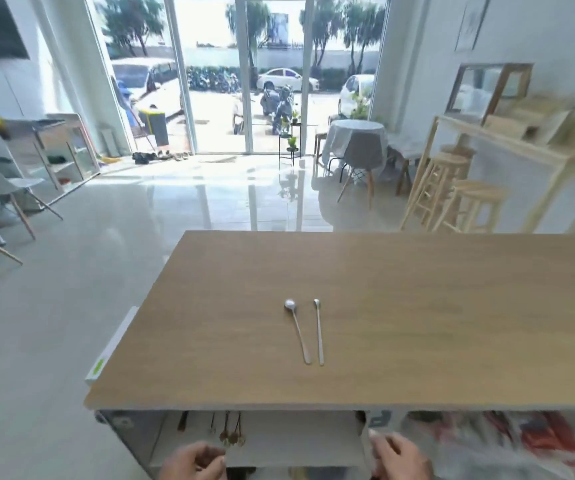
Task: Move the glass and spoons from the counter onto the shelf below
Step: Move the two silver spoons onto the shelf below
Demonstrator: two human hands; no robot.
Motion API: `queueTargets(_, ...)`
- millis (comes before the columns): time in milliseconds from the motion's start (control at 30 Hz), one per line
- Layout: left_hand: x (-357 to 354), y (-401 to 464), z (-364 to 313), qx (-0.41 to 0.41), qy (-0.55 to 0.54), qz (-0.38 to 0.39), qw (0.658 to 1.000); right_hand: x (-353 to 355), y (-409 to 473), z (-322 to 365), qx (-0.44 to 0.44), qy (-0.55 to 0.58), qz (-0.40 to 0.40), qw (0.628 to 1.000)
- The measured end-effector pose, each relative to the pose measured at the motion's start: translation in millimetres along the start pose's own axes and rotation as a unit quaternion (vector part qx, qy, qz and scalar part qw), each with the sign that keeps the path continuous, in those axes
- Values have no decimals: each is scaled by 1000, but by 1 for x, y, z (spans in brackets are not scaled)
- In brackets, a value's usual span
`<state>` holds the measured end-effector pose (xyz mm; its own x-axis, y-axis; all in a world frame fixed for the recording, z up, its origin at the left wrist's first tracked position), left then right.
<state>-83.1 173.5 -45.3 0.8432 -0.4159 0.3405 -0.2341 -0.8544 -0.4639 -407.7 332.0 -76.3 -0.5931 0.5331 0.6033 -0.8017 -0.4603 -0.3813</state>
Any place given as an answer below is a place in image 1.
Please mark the person's right hand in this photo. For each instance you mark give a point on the person's right hand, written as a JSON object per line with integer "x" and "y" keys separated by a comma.
{"x": 407, "y": 459}

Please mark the person's left hand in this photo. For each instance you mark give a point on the person's left hand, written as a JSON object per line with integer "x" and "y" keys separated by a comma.
{"x": 187, "y": 464}

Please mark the person's right fingers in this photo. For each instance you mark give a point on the person's right fingers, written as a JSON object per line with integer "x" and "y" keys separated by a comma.
{"x": 382, "y": 447}

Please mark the person's left fingers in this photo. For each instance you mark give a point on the person's left fingers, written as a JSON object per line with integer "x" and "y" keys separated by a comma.
{"x": 212, "y": 457}

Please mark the gold spoon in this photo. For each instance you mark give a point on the gold spoon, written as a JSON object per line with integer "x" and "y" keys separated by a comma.
{"x": 240, "y": 434}
{"x": 232, "y": 437}

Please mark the thin dark utensil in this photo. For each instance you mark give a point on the thin dark utensil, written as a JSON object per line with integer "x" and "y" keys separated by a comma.
{"x": 212, "y": 424}

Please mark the black utensil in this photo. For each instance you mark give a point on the black utensil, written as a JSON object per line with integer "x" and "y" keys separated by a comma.
{"x": 183, "y": 422}

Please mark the white drawer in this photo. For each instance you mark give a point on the white drawer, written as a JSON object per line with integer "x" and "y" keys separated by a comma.
{"x": 277, "y": 439}

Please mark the slim silver spoon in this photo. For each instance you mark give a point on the slim silver spoon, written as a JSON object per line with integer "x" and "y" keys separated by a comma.
{"x": 319, "y": 334}

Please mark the red patterned plastic bag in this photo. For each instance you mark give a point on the red patterned plastic bag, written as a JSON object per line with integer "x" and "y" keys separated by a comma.
{"x": 517, "y": 444}

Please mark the silver round-bowl spoon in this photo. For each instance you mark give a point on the silver round-bowl spoon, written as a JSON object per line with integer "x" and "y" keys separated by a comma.
{"x": 298, "y": 330}

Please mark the tall wooden stool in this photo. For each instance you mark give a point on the tall wooden stool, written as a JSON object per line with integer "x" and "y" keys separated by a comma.
{"x": 440, "y": 189}
{"x": 475, "y": 204}

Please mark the grey chair with wooden legs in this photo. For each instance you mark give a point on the grey chair with wooden legs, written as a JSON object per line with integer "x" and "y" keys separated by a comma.
{"x": 360, "y": 159}

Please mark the row of shoes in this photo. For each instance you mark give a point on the row of shoes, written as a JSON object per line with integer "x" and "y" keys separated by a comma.
{"x": 160, "y": 156}

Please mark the black metal plant stand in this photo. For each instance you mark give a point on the black metal plant stand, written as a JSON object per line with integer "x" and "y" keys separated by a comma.
{"x": 291, "y": 144}

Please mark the light wooden console table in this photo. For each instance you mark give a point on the light wooden console table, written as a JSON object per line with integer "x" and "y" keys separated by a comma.
{"x": 542, "y": 154}

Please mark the dark bin with yellow rim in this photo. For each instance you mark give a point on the dark bin with yellow rim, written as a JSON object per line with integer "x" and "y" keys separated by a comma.
{"x": 153, "y": 127}

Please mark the glass display cabinet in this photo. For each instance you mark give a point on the glass display cabinet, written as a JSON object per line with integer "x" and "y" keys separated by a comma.
{"x": 67, "y": 154}

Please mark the white chair with wooden legs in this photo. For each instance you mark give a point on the white chair with wooden legs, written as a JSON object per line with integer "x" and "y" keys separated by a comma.
{"x": 2, "y": 187}

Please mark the potted plant with white flowers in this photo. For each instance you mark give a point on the potted plant with white flowers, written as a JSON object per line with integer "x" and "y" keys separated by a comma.
{"x": 360, "y": 105}

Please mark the white scooter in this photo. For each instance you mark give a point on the white scooter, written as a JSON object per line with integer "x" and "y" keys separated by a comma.
{"x": 238, "y": 114}

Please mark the white hatchback car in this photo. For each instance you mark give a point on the white hatchback car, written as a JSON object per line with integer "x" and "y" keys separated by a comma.
{"x": 355, "y": 92}

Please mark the dark parked motorcycle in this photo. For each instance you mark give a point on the dark parked motorcycle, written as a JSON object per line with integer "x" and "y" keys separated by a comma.
{"x": 277, "y": 104}

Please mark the white van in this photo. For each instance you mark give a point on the white van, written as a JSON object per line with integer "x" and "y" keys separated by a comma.
{"x": 147, "y": 82}

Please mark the white sedan car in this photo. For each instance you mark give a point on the white sedan car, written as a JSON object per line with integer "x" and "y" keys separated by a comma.
{"x": 285, "y": 78}

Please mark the white sliding glass door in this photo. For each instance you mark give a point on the white sliding glass door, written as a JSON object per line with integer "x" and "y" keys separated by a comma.
{"x": 242, "y": 74}

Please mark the framed wall picture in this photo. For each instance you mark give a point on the framed wall picture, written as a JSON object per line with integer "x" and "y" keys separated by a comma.
{"x": 472, "y": 22}

